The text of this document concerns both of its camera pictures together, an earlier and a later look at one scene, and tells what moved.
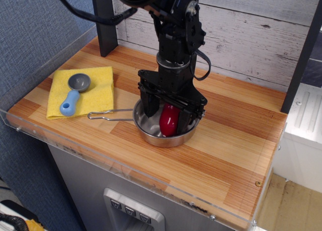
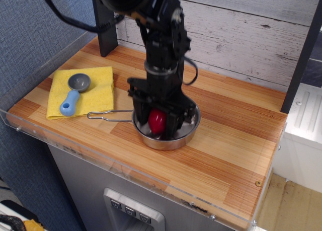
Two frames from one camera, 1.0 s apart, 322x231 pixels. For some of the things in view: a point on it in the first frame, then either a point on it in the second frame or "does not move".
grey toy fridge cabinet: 104,199 does not move
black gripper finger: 151,103 -> 142,111
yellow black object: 32,225 does not move
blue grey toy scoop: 77,82 does not move
